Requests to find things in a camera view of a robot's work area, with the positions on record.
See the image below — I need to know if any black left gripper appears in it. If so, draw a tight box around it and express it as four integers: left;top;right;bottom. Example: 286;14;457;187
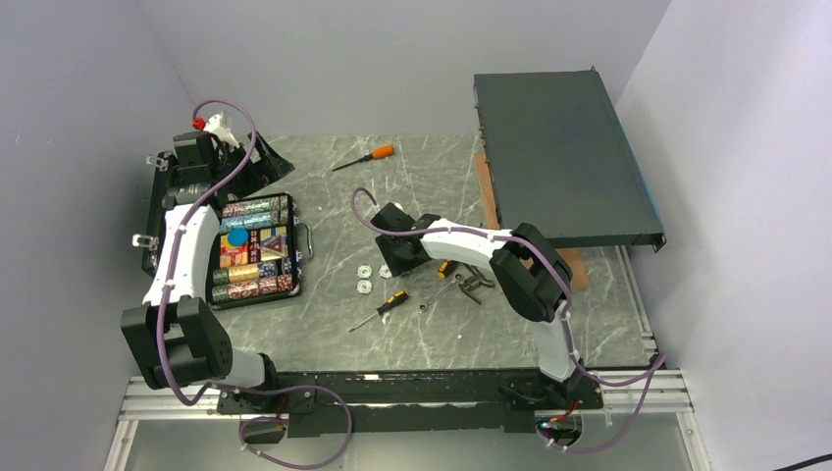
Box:
211;131;293;201

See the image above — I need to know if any blue poker chip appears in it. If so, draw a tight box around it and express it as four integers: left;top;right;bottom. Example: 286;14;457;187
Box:
227;228;249;247

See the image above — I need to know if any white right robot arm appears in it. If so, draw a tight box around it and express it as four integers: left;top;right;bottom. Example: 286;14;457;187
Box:
361;203;600;408

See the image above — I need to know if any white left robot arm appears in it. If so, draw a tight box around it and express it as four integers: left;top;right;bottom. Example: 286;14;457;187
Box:
121;131;294;412

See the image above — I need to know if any black yellow short screwdriver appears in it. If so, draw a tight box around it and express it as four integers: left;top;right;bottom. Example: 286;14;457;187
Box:
348;290;410;333

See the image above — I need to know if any black yellow long screwdriver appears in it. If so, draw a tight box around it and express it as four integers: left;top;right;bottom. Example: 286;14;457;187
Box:
438;260;458;279

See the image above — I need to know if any silver ratchet wrench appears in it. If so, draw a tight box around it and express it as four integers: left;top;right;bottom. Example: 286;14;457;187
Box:
418;274;463;313

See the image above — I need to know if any black poker chip case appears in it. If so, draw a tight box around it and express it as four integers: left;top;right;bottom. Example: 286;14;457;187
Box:
132;147;302;311

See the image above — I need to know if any dark metal clamp tool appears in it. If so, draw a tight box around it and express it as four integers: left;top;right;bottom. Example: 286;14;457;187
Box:
459;264;495;305

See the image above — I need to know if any wooden board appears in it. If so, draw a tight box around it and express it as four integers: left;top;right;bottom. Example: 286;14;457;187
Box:
473;152;590;290

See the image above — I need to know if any dark grey rack unit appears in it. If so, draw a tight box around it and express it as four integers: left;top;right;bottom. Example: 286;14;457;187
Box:
473;69;667;251

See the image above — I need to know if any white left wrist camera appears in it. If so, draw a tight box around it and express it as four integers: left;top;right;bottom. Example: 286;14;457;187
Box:
191;113;240;148

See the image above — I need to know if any orange handled screwdriver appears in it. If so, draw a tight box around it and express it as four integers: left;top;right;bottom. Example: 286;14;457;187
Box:
332;145;395;172

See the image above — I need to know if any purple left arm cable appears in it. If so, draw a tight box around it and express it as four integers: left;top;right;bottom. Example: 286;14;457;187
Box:
155;98;353;471

